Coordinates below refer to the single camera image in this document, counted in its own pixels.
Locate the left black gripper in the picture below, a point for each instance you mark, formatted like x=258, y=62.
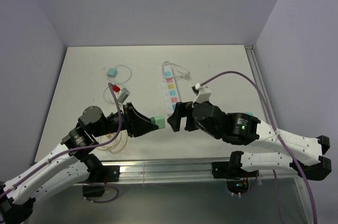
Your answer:
x=135, y=122

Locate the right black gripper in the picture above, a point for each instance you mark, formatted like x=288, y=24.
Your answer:
x=182, y=109

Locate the green usb charger plug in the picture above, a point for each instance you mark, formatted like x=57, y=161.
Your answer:
x=159, y=121

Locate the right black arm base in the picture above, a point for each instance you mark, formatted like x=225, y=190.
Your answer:
x=237, y=179

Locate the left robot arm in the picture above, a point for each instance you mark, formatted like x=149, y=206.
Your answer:
x=17, y=202

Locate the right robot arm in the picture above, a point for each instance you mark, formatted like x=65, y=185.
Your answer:
x=305, y=155

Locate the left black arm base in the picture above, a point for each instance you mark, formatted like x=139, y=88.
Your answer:
x=99, y=183

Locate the light blue charger plug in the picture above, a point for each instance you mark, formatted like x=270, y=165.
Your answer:
x=111, y=73

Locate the white multicolour power strip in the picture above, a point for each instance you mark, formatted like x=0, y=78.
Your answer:
x=169, y=89

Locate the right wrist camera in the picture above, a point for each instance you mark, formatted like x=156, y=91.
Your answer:
x=202, y=93

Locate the aluminium front rail frame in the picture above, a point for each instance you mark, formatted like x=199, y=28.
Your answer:
x=158, y=171

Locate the aluminium rail frame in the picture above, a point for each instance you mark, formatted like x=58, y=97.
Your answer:
x=264, y=94
x=158, y=171

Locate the aluminium right rail frame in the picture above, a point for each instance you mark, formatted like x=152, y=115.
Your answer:
x=264, y=94

